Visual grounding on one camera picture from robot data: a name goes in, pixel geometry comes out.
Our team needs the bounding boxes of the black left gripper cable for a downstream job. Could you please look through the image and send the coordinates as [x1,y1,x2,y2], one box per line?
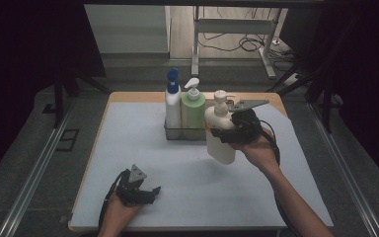
[97,169,129,233]

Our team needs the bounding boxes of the green pump bottle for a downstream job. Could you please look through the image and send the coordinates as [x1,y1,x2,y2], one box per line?
[181,77,207,131]

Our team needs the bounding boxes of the black stand legs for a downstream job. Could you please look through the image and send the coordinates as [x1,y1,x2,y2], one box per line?
[52,73,112,129]
[265,63,336,134]

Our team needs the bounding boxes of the black floor socket frame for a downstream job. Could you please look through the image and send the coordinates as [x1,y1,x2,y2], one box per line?
[54,128,80,153]

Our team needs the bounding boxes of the white metal desk frame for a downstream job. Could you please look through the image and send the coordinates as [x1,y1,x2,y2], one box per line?
[190,5,282,80]

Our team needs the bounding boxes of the metal mesh basket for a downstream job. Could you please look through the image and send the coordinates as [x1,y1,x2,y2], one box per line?
[163,98,237,142]

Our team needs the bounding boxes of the pale blue table mat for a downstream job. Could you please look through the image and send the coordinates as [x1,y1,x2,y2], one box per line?
[69,101,335,230]

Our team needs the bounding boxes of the white cabinet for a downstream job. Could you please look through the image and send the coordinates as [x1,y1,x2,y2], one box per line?
[83,4,172,60]

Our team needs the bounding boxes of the white bottle with blue pump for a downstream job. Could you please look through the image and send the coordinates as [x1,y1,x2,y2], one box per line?
[164,67,183,130]

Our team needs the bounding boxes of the white power strip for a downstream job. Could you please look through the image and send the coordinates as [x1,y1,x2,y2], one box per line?
[283,73,302,88]

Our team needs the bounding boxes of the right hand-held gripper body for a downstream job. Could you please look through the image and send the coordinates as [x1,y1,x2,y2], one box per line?
[225,99,270,145]

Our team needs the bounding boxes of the person's left hand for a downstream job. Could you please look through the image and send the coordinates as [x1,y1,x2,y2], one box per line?
[100,194,144,237]

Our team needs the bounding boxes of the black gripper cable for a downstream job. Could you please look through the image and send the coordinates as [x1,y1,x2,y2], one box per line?
[259,118,303,237]
[97,169,129,233]

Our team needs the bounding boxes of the cream pump bottle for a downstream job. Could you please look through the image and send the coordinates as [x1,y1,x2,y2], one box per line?
[204,89,237,166]

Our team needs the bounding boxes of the dark curtain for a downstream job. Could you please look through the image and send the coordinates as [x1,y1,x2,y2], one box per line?
[279,0,379,183]
[0,0,107,187]

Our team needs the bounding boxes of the person's right hand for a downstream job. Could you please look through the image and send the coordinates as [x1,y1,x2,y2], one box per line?
[238,127,281,176]

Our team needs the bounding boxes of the aluminium floor rail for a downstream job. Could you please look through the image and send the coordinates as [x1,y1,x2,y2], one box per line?
[306,102,377,237]
[0,98,77,237]

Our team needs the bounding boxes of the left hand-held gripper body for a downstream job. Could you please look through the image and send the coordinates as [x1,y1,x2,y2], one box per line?
[115,163,154,207]

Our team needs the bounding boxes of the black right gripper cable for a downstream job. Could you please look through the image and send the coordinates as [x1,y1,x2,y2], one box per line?
[259,118,303,237]

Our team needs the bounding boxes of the black floor cables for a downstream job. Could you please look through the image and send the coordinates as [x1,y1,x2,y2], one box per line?
[198,6,298,72]

